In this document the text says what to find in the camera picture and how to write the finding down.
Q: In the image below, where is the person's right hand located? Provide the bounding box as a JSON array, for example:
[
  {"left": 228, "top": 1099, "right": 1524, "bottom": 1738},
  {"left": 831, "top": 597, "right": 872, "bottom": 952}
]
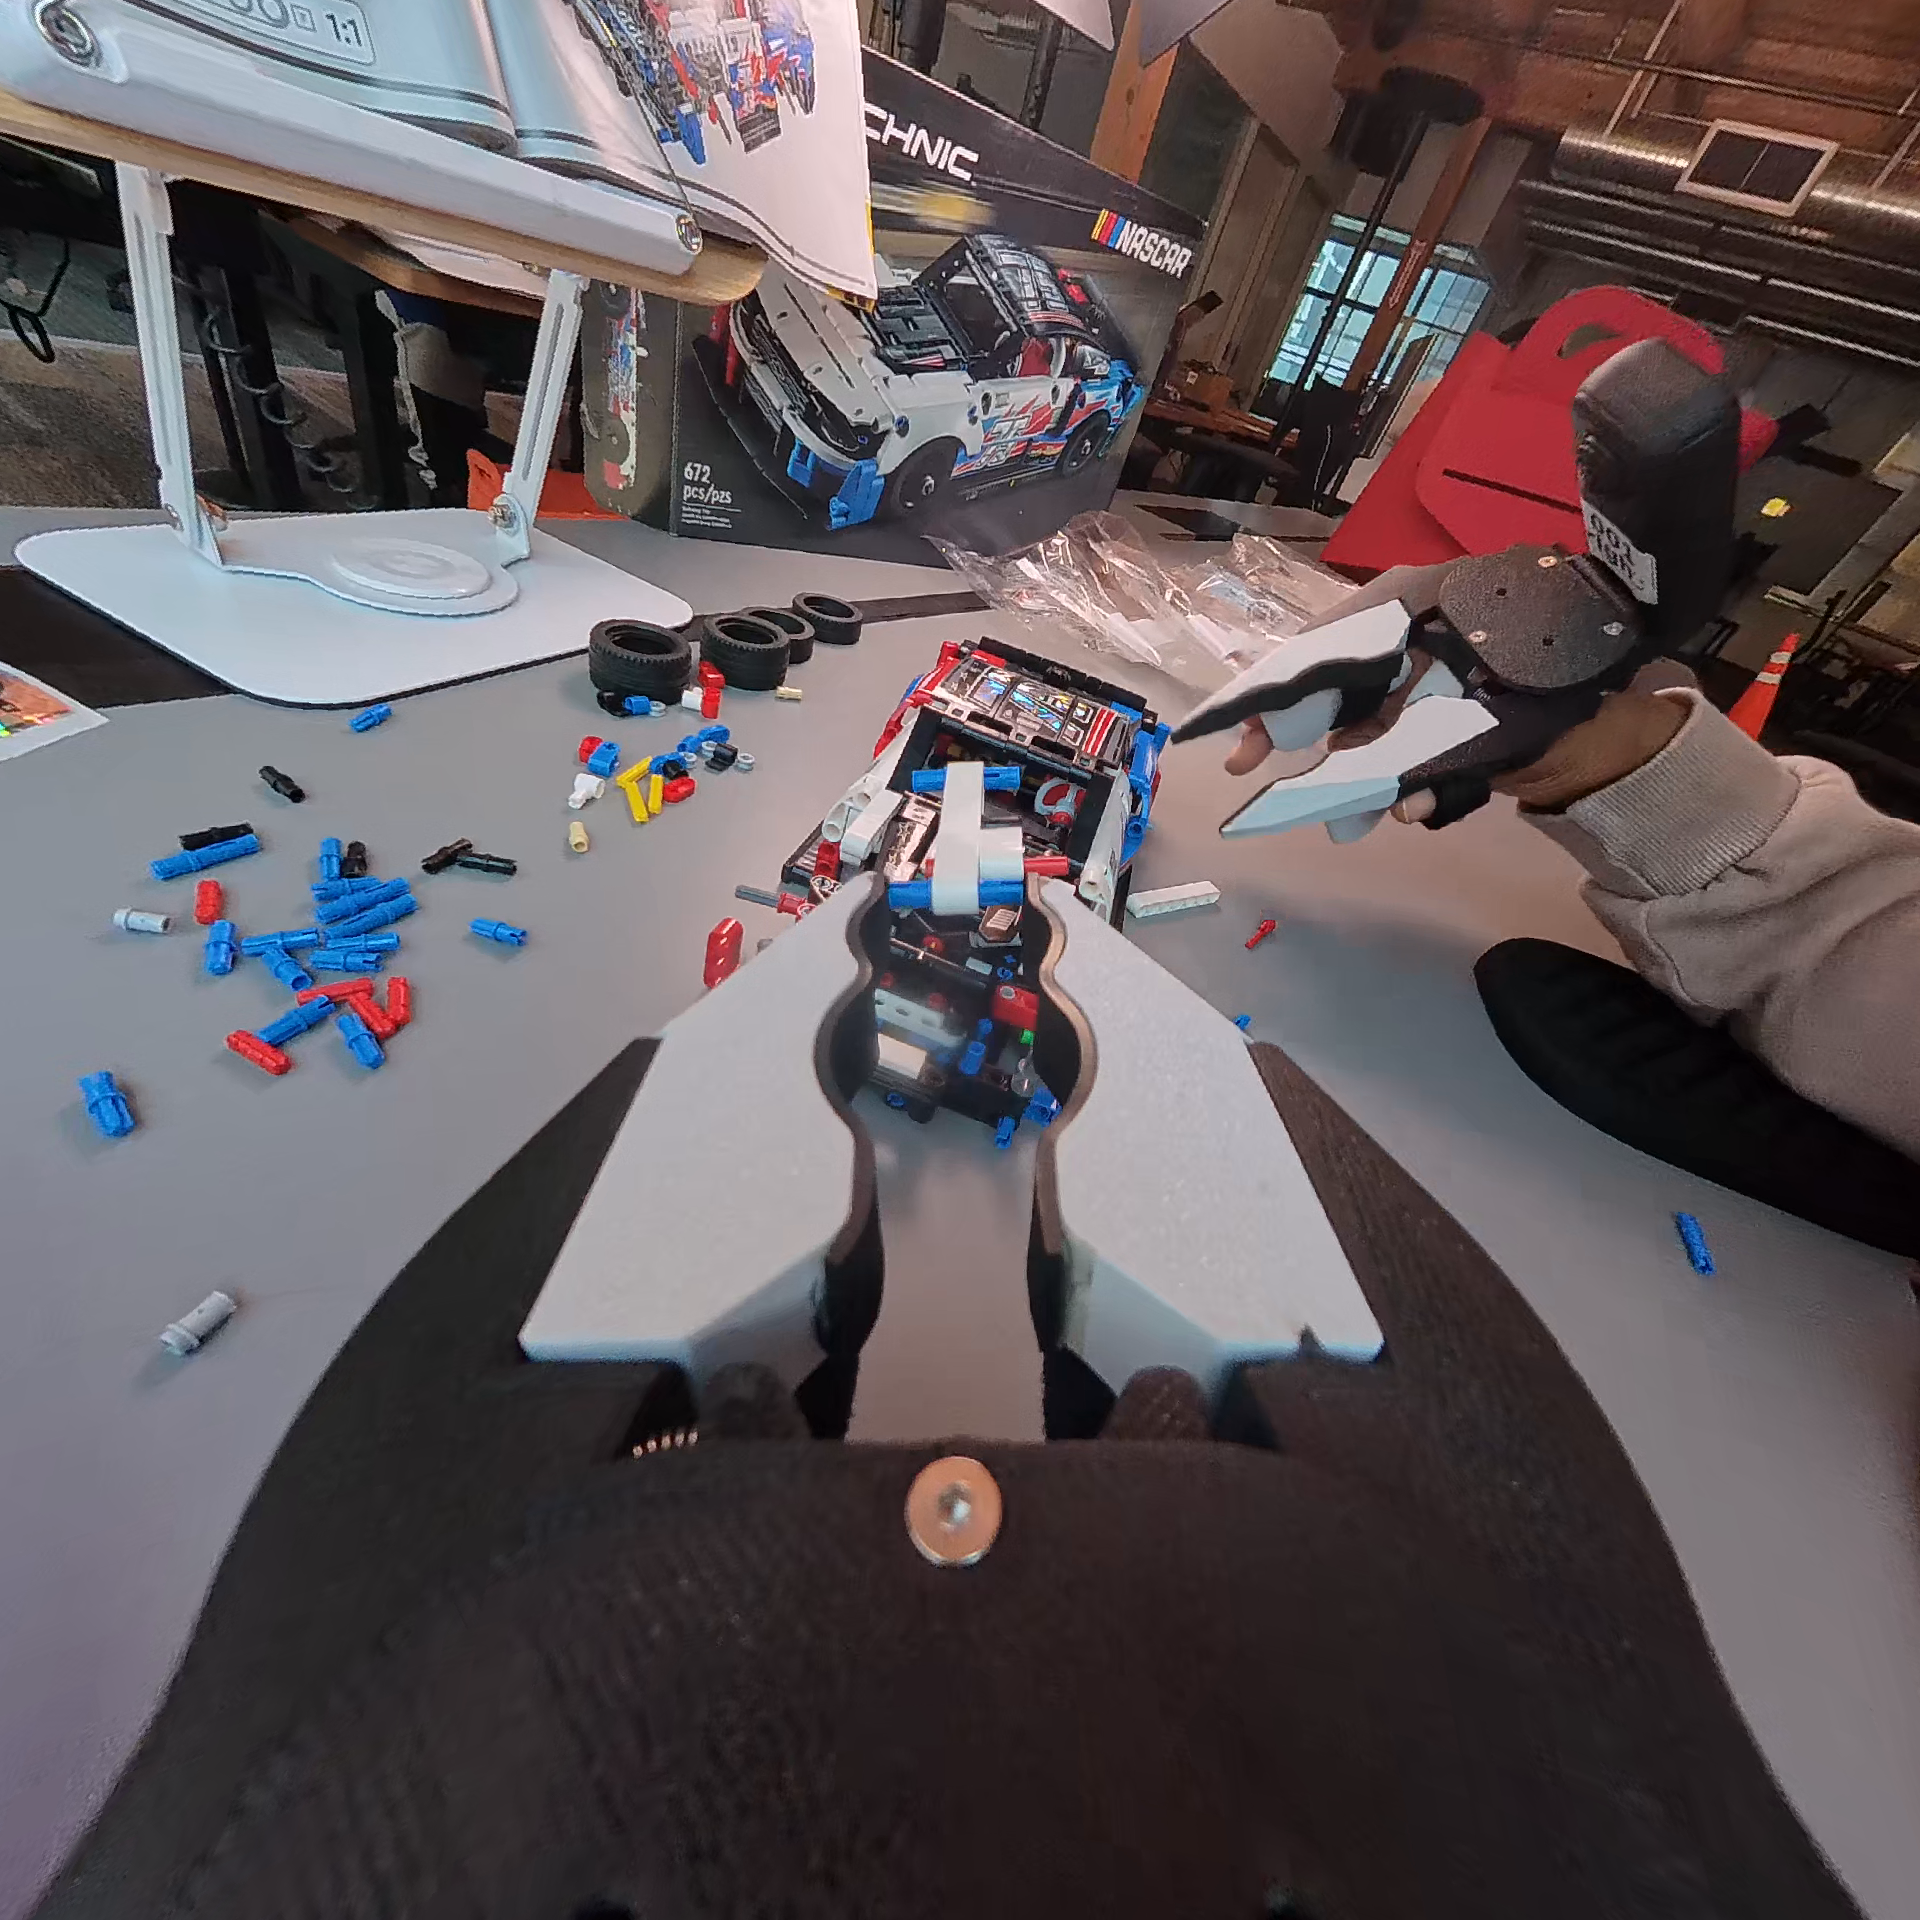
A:
[{"left": 1387, "top": 688, "right": 1702, "bottom": 830}]

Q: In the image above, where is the red bag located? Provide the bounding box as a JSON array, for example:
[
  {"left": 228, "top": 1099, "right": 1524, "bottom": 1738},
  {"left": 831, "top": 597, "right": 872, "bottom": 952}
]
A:
[{"left": 1321, "top": 285, "right": 1787, "bottom": 590}]

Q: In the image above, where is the white book stand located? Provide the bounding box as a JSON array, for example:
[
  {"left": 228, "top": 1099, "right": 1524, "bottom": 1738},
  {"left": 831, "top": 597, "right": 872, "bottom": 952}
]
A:
[{"left": 0, "top": 0, "right": 771, "bottom": 710}]

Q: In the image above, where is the studio light with barn doors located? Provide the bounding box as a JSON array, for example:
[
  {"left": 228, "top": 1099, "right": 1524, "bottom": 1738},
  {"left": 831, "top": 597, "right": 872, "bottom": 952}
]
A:
[{"left": 1035, "top": 0, "right": 1345, "bottom": 70}]

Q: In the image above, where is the orange traffic cone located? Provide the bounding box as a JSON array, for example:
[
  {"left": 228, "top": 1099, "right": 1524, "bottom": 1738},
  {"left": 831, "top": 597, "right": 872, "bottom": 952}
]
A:
[{"left": 1725, "top": 632, "right": 1804, "bottom": 741}]

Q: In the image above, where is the large paned window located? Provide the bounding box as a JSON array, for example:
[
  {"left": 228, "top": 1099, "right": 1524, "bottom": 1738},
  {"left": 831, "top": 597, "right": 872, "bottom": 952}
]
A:
[{"left": 1267, "top": 211, "right": 1495, "bottom": 438}]

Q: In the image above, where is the cluster of mixed coloured pieces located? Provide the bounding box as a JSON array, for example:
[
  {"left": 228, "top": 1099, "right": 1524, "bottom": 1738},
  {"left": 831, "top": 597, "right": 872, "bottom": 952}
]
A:
[{"left": 567, "top": 723, "right": 753, "bottom": 861}]

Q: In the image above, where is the white vent grille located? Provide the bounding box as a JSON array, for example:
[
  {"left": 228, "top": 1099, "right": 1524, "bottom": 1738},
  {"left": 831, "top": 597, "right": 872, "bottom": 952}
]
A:
[{"left": 1677, "top": 120, "right": 1841, "bottom": 212}]

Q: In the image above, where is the black mesh pad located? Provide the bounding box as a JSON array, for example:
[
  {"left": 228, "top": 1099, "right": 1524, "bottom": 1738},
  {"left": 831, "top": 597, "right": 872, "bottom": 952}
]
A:
[{"left": 1473, "top": 938, "right": 1920, "bottom": 1258}]

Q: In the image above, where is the sticker sheet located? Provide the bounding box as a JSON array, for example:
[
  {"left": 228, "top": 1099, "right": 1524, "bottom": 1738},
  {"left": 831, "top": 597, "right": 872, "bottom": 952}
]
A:
[{"left": 0, "top": 660, "right": 111, "bottom": 764}]

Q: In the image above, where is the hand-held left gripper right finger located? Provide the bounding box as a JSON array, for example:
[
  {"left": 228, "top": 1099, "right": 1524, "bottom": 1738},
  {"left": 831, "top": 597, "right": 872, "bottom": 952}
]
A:
[{"left": 1027, "top": 883, "right": 1387, "bottom": 1378}]

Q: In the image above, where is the heap of clear plastic bags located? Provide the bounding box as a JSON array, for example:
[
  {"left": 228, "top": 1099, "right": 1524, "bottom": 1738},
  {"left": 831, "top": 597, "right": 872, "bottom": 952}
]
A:
[{"left": 944, "top": 510, "right": 1356, "bottom": 695}]

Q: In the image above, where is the toy brick race car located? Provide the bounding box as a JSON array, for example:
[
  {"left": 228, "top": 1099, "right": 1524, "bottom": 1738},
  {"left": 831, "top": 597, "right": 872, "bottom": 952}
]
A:
[{"left": 706, "top": 636, "right": 1174, "bottom": 1156}]

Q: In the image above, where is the person's right forearm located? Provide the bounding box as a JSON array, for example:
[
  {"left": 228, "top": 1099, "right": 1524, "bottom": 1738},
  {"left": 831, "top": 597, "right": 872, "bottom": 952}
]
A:
[{"left": 1560, "top": 696, "right": 1920, "bottom": 1159}]

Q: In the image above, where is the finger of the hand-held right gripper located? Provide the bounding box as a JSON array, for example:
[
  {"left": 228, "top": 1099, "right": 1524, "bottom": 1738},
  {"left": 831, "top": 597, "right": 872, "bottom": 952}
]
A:
[
  {"left": 1215, "top": 695, "right": 1504, "bottom": 843},
  {"left": 1169, "top": 603, "right": 1419, "bottom": 742}
]

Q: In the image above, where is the white brick beam assembly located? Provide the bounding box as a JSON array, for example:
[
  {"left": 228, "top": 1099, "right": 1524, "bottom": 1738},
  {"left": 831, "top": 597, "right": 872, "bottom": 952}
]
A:
[{"left": 884, "top": 761, "right": 1032, "bottom": 913}]

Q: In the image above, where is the metal air duct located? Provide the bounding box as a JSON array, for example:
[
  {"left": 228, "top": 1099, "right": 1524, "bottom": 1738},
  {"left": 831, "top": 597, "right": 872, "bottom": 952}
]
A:
[{"left": 1515, "top": 125, "right": 1920, "bottom": 289}]

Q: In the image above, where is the open instruction booklet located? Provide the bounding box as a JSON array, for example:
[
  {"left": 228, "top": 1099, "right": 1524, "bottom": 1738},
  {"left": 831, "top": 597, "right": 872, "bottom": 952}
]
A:
[{"left": 91, "top": 0, "right": 880, "bottom": 306}]

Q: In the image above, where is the black toy set box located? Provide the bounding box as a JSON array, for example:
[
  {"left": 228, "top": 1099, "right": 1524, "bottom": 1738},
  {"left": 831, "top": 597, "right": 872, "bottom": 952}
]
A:
[{"left": 585, "top": 44, "right": 1215, "bottom": 572}]

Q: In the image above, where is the orange plastic base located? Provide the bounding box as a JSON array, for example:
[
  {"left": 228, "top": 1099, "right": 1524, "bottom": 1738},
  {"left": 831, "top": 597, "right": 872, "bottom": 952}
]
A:
[{"left": 465, "top": 449, "right": 625, "bottom": 521}]

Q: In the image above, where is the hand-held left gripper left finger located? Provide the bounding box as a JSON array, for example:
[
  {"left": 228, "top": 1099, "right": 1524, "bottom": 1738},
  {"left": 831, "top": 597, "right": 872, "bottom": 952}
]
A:
[{"left": 516, "top": 876, "right": 890, "bottom": 1378}]

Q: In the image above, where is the pile of blue red pins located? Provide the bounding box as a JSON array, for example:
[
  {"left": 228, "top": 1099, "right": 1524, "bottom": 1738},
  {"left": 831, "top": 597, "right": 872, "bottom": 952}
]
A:
[{"left": 150, "top": 835, "right": 419, "bottom": 1075}]

